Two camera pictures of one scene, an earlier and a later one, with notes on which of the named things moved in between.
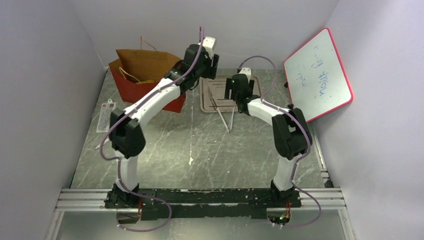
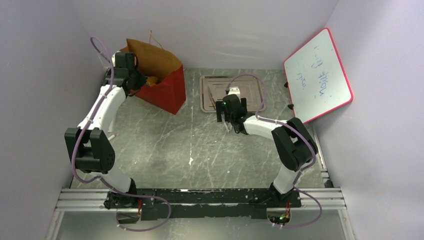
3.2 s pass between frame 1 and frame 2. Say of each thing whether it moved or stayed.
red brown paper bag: moved
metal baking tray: stayed
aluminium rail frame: stayed
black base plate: stayed
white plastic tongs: stayed
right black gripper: moved
